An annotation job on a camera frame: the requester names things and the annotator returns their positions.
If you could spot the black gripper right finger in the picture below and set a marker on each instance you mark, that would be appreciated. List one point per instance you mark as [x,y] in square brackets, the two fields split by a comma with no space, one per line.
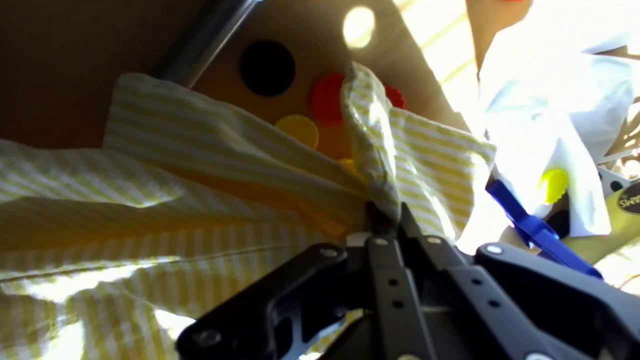
[480,301]

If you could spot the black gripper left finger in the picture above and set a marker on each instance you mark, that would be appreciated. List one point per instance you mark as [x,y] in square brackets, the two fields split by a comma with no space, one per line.
[386,287]

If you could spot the yellow striped towel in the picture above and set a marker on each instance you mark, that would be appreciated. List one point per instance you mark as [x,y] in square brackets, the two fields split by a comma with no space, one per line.
[166,200]

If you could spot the yellow green packet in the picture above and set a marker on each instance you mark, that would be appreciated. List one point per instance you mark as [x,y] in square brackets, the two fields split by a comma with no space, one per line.
[621,227]

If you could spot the yellow game disc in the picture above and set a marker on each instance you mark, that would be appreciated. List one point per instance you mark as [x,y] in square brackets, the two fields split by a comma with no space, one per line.
[299,129]

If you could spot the red game disc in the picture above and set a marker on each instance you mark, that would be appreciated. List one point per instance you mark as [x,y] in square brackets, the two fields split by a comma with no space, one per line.
[396,98]
[324,100]

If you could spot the white grey crumpled cloth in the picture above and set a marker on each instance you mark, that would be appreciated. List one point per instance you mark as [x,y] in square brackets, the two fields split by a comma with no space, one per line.
[566,100]

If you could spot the black game disc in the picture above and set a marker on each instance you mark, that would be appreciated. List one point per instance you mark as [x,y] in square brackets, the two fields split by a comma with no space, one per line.
[267,66]

